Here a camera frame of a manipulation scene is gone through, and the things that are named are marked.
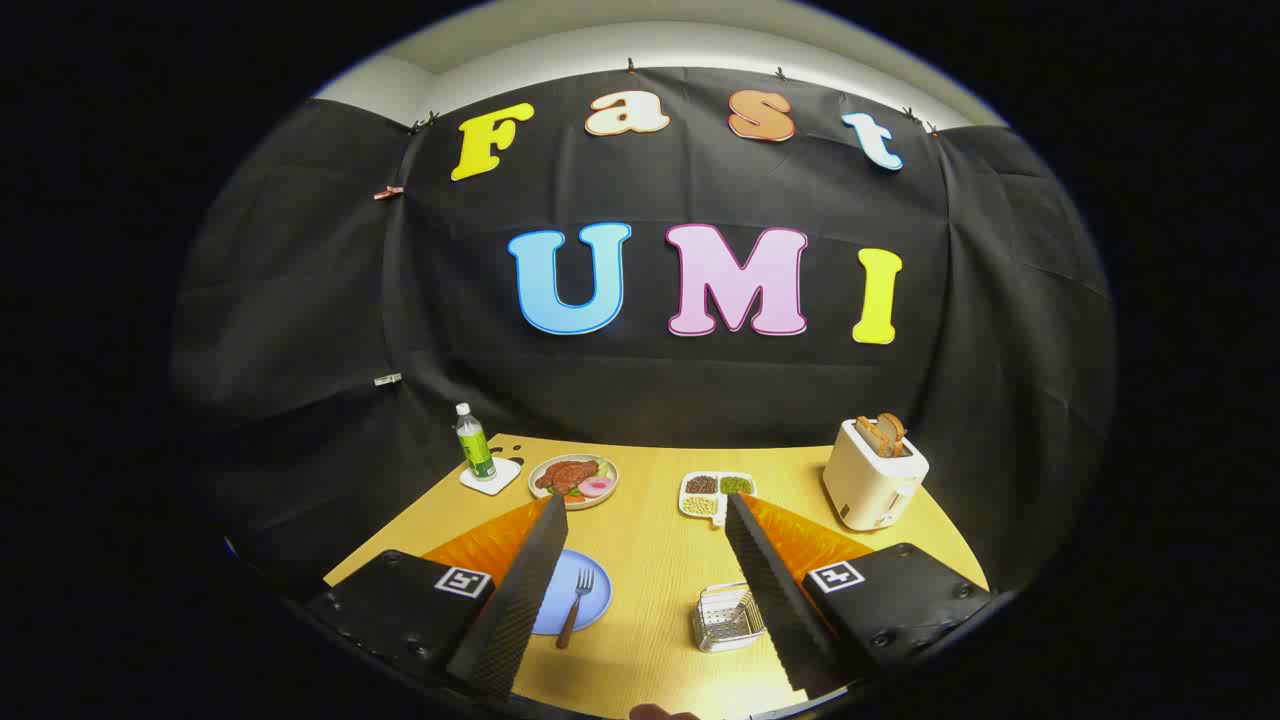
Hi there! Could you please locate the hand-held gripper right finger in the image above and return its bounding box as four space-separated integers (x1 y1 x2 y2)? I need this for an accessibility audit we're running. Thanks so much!
724 492 996 701

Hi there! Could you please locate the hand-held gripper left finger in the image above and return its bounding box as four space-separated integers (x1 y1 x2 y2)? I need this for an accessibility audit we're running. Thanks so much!
305 495 569 701

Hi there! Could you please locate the fork with wooden handle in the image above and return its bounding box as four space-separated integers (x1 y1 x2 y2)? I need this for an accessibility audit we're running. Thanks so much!
557 568 596 651

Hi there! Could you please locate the perforated metal basket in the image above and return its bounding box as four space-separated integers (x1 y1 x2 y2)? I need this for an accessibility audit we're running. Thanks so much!
690 583 769 653

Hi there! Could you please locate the blue plate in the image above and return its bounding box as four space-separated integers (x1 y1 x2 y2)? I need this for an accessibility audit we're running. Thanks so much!
530 548 613 636

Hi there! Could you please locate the white divided dish of beans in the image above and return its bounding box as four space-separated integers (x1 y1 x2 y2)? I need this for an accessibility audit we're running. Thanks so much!
679 471 758 528

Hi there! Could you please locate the white square coaster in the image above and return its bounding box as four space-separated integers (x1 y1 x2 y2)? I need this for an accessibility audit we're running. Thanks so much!
459 457 523 497

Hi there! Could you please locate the plate of meat and vegetables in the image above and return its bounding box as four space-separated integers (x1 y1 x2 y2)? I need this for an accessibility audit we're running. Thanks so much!
528 454 620 511

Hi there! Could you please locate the white toaster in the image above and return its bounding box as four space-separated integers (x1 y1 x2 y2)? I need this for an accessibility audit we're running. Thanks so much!
822 418 930 532

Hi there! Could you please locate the green plastic bottle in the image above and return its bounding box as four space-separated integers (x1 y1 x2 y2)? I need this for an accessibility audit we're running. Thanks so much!
455 403 498 482

